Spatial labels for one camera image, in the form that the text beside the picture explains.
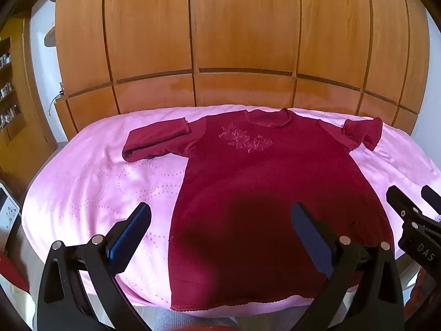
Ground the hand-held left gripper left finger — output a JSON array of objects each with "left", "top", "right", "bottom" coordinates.
[{"left": 36, "top": 202, "right": 153, "bottom": 331}]

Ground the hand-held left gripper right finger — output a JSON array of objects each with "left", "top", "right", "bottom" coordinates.
[{"left": 290, "top": 203, "right": 404, "bottom": 331}]

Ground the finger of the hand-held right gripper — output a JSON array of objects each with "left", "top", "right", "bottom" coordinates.
[
  {"left": 386, "top": 185, "right": 423, "bottom": 222},
  {"left": 422, "top": 185, "right": 441, "bottom": 215}
]

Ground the maroon embroidered knit shirt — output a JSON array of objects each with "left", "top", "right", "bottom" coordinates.
[{"left": 122, "top": 108, "right": 395, "bottom": 311}]

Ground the pink dotted blanket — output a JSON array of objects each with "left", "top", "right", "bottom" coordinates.
[{"left": 21, "top": 104, "right": 441, "bottom": 309}]

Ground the red object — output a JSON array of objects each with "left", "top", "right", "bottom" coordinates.
[{"left": 0, "top": 251, "right": 31, "bottom": 294}]

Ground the white appliance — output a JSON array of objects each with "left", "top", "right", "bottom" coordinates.
[{"left": 0, "top": 183, "right": 22, "bottom": 246}]

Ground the wooden bookshelf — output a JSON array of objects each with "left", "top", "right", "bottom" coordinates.
[{"left": 0, "top": 17, "right": 58, "bottom": 195}]

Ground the wooden wardrobe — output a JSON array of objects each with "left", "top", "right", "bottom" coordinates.
[{"left": 54, "top": 0, "right": 429, "bottom": 138}]

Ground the thin wall cable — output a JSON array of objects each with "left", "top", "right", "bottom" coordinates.
[{"left": 48, "top": 82, "right": 67, "bottom": 118}]

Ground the wooden wall bracket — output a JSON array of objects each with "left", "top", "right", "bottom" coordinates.
[{"left": 44, "top": 24, "right": 58, "bottom": 47}]

